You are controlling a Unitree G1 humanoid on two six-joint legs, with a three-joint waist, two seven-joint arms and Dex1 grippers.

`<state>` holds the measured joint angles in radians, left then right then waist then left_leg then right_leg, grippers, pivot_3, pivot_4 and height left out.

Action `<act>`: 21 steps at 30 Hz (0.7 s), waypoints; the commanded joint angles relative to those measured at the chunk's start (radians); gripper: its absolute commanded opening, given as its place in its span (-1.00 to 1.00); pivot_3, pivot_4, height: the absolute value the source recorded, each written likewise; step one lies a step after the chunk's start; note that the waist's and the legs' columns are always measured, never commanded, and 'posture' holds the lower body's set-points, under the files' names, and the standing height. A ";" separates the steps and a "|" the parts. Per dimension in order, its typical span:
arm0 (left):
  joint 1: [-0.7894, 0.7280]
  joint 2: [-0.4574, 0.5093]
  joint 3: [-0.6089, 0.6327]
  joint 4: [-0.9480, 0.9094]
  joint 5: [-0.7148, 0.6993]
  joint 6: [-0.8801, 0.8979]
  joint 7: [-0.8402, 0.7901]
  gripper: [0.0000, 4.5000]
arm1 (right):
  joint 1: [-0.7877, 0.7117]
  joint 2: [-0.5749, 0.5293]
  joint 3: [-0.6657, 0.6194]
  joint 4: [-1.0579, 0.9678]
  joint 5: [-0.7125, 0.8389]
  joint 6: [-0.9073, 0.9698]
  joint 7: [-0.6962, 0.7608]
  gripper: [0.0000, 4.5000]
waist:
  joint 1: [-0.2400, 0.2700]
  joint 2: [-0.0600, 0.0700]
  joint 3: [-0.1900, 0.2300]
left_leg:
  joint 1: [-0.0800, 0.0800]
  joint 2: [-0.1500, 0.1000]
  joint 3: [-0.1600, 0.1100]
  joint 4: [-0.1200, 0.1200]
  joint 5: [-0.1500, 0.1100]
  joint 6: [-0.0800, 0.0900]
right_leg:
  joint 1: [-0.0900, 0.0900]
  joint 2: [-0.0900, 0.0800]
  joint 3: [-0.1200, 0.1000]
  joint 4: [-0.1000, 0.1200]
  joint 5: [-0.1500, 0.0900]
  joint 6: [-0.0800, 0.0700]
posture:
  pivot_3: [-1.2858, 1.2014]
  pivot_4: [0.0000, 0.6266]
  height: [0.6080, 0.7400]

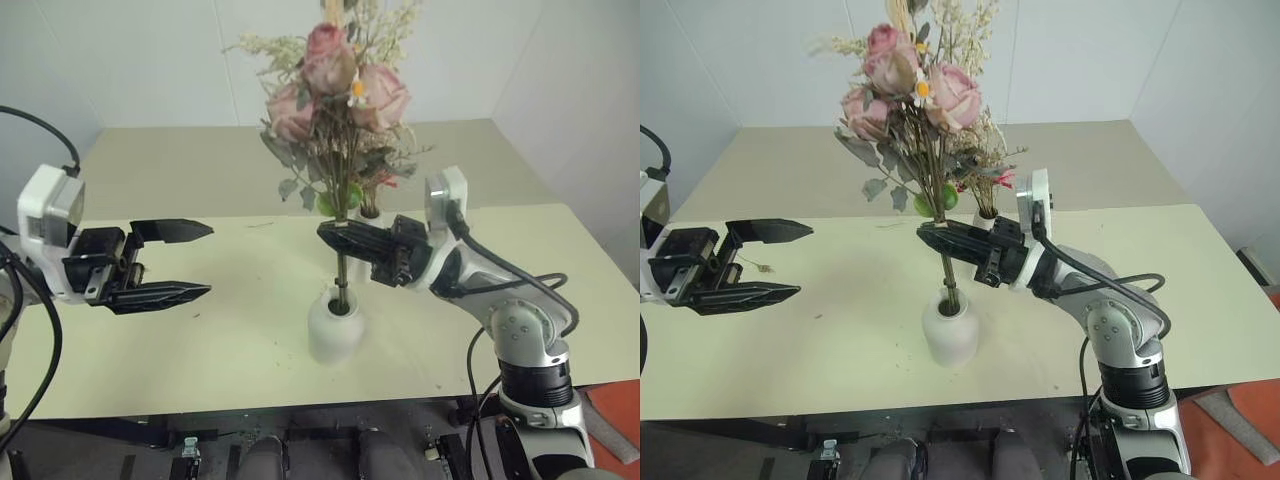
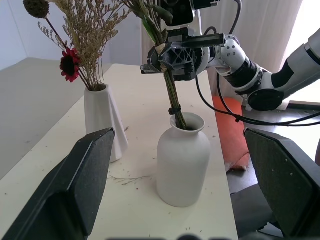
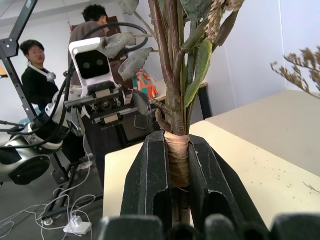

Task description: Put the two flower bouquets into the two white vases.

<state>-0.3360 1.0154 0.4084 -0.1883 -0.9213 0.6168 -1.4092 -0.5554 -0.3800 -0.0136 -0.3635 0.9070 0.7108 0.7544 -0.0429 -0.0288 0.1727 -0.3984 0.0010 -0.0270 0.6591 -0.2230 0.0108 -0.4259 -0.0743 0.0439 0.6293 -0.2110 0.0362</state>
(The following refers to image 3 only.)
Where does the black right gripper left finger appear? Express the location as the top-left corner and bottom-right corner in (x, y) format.
(119, 130), (174, 227)

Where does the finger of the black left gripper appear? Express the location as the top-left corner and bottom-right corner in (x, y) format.
(132, 90), (152, 116)

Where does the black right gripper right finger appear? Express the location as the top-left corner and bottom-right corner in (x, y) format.
(186, 135), (270, 230)

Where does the flower bouquet with taped stems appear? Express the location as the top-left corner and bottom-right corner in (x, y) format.
(117, 0), (247, 226)

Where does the dried brown flower bouquet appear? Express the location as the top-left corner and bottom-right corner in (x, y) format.
(270, 45), (320, 100)

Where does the colourful bag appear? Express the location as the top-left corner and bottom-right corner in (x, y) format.
(131, 69), (160, 100)

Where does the person in black top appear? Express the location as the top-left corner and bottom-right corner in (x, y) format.
(19, 39), (66, 111)

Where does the person in brown jacket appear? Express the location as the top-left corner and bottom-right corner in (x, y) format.
(62, 4), (124, 173)

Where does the white power strip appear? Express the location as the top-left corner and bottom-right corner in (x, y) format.
(62, 215), (92, 236)

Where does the dried twig fragment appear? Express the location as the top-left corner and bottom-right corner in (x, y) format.
(303, 181), (320, 194)

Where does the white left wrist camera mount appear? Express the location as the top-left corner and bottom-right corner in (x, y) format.
(68, 37), (119, 99)

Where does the white floor cable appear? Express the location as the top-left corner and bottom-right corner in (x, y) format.
(0, 134), (99, 240)

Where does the black metal frame stand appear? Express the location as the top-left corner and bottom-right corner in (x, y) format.
(0, 0), (76, 221)

